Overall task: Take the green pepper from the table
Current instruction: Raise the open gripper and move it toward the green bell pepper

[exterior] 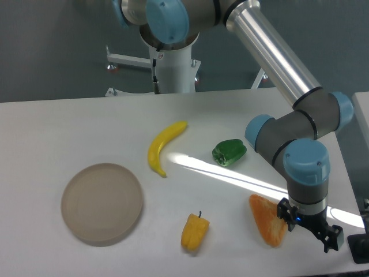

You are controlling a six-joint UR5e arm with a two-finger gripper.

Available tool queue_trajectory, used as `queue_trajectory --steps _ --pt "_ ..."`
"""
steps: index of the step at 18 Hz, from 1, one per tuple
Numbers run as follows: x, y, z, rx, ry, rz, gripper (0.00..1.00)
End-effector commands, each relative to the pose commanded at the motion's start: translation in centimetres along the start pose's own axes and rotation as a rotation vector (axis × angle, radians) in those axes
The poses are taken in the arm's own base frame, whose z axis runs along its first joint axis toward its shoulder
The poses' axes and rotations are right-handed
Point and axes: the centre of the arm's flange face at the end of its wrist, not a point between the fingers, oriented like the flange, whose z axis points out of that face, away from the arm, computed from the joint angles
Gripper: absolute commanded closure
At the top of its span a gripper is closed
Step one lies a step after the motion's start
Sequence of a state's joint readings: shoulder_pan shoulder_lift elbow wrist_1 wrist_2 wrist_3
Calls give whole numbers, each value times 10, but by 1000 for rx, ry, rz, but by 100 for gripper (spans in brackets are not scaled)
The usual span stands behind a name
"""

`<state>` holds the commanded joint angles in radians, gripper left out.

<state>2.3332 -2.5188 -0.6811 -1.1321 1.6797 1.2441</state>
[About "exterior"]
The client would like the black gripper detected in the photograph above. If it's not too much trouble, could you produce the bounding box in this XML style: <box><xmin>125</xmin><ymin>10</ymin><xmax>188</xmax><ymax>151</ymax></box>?
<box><xmin>277</xmin><ymin>198</ymin><xmax>344</xmax><ymax>253</ymax></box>

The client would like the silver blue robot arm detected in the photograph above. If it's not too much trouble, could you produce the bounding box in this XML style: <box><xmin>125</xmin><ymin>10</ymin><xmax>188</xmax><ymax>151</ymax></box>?
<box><xmin>112</xmin><ymin>1</ymin><xmax>353</xmax><ymax>251</ymax></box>

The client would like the green bell pepper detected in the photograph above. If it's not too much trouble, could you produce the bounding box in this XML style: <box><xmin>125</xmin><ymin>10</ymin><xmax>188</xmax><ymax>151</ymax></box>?
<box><xmin>212</xmin><ymin>139</ymin><xmax>247</xmax><ymax>167</ymax></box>

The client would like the yellow bell pepper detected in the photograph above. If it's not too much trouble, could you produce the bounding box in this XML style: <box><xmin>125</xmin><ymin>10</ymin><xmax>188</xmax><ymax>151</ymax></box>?
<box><xmin>180</xmin><ymin>211</ymin><xmax>210</xmax><ymax>252</ymax></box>

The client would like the orange slice wedge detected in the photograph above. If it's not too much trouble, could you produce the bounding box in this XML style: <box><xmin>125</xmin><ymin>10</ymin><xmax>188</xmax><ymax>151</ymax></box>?
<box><xmin>248</xmin><ymin>194</ymin><xmax>287</xmax><ymax>248</ymax></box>

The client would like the black device at table edge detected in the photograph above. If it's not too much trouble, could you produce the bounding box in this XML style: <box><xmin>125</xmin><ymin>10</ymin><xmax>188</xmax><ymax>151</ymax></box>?
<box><xmin>347</xmin><ymin>197</ymin><xmax>369</xmax><ymax>264</ymax></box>

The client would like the yellow banana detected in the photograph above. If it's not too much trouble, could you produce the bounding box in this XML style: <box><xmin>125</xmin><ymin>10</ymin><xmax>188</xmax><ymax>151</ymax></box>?
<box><xmin>147</xmin><ymin>121</ymin><xmax>188</xmax><ymax>178</ymax></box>

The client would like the beige round plate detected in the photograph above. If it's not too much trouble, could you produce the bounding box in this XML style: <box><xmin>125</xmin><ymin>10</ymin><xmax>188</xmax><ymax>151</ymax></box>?
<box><xmin>61</xmin><ymin>163</ymin><xmax>144</xmax><ymax>247</ymax></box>

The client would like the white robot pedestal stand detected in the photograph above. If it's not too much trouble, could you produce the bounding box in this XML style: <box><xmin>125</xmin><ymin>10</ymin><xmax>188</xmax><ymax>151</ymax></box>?
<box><xmin>104</xmin><ymin>28</ymin><xmax>272</xmax><ymax>98</ymax></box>

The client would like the black cable on pedestal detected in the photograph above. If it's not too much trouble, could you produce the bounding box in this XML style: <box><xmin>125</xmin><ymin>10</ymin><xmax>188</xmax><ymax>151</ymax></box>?
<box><xmin>151</xmin><ymin>40</ymin><xmax>165</xmax><ymax>95</ymax></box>

